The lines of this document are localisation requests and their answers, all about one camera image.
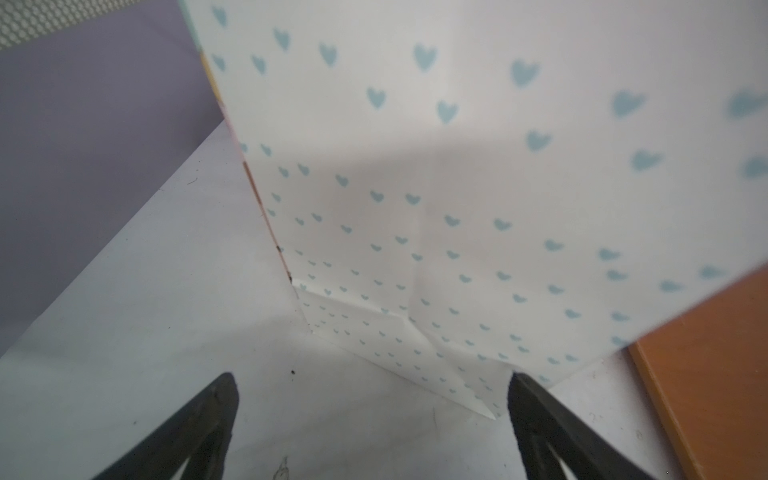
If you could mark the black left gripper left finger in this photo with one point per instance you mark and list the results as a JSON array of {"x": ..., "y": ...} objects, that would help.
[{"x": 193, "y": 442}]

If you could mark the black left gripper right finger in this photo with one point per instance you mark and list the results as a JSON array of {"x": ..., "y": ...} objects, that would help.
[{"x": 549, "y": 437}]

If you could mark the white mesh wall shelf lower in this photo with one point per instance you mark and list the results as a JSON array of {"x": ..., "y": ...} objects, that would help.
[{"x": 23, "y": 21}]

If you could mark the brown rectangular tray mat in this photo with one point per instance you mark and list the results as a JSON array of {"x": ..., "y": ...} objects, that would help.
[{"x": 706, "y": 375}]

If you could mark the cartoon animal paper gift bag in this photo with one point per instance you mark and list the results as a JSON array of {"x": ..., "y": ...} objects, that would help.
[{"x": 462, "y": 190}]

